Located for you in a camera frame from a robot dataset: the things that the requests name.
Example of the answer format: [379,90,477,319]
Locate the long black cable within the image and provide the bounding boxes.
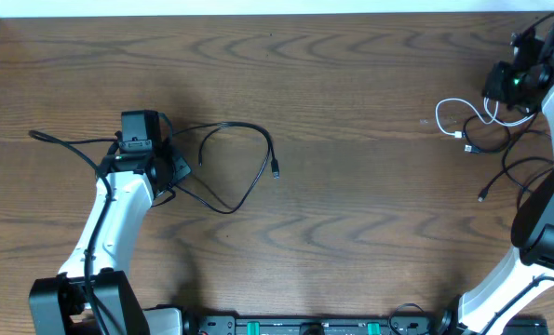
[476,111,554,210]

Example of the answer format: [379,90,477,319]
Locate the small black cable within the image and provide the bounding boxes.
[461,114,513,155]

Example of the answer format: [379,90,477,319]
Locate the short black cable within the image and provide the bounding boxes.
[167,120,281,216]

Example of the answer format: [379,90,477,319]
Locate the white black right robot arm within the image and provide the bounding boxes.
[430,23,554,334]

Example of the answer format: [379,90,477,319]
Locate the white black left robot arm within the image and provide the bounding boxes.
[29,141,190,334]

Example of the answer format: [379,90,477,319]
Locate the black mounting rail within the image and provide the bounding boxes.
[183,315,434,335]

